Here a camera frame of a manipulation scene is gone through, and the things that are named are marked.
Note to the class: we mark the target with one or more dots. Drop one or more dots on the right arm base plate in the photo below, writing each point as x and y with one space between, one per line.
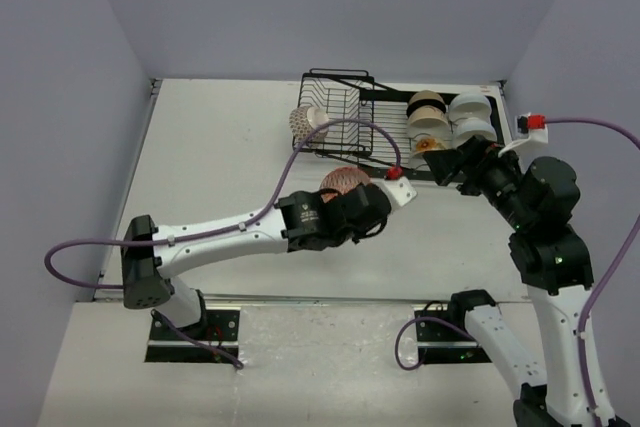
440 345

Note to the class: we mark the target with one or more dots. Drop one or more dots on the white bowl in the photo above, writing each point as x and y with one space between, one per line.
469 105
465 129

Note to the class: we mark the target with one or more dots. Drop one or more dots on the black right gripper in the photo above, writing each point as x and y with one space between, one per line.
472 157

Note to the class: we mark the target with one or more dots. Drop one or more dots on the cream bowl orange flower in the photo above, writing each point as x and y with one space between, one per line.
422 145

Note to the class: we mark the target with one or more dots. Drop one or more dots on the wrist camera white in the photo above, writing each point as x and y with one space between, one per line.
399 192
532 132

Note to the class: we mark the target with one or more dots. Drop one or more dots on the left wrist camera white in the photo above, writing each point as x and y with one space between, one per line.
399 192

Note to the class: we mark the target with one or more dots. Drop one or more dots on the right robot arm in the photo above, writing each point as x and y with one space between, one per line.
566 388

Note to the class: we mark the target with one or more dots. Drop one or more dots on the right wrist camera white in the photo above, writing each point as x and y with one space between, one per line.
532 132

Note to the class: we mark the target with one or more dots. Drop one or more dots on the beige bowl black interior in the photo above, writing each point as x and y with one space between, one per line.
425 98

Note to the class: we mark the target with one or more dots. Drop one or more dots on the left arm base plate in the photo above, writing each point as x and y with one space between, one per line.
214 341

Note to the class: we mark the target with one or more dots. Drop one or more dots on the black wire dish rack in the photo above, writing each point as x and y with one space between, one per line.
350 94

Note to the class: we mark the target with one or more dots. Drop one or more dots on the brown patterned bowl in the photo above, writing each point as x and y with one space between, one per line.
303 120

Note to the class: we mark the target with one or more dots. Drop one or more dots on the red patterned bowl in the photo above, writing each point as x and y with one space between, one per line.
342 180

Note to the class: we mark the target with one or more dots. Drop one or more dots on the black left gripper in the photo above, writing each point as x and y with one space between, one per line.
356 235

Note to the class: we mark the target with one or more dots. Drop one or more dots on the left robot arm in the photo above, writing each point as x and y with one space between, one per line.
301 221

